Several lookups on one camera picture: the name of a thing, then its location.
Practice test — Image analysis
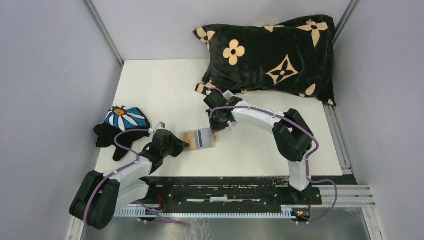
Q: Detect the beige leather card holder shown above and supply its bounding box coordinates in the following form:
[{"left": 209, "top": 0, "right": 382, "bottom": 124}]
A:
[{"left": 180, "top": 128, "right": 217, "bottom": 151}]

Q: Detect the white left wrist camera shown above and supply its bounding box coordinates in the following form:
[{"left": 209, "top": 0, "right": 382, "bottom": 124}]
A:
[{"left": 153, "top": 122, "right": 166, "bottom": 133}]

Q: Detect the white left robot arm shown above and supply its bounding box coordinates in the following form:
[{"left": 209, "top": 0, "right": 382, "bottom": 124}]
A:
[{"left": 69, "top": 128, "right": 190, "bottom": 230}]

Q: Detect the slotted cable duct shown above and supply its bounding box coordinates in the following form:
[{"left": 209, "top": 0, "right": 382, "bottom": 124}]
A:
[{"left": 114, "top": 204, "right": 296, "bottom": 220}]

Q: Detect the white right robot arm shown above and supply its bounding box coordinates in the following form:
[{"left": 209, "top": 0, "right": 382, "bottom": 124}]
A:
[{"left": 203, "top": 88, "right": 319, "bottom": 204}]

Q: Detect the white credit card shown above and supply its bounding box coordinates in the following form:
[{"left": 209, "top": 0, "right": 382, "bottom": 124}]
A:
[{"left": 195, "top": 128, "right": 215, "bottom": 149}]

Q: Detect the gold card in holder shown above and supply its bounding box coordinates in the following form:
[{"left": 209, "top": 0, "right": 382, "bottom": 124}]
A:
[{"left": 181, "top": 131, "right": 197, "bottom": 151}]

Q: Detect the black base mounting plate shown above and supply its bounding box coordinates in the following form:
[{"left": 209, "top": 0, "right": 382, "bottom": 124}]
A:
[{"left": 141, "top": 185, "right": 323, "bottom": 214}]

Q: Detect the black blue flower cloth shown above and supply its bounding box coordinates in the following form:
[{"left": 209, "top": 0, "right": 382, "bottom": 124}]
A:
[{"left": 93, "top": 105, "right": 151, "bottom": 162}]

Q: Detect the black floral pillow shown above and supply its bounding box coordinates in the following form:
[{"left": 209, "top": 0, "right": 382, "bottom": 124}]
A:
[{"left": 193, "top": 14, "right": 336, "bottom": 106}]

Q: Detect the clear plastic card box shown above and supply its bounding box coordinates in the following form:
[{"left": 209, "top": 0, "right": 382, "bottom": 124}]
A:
[{"left": 223, "top": 90, "right": 246, "bottom": 134}]

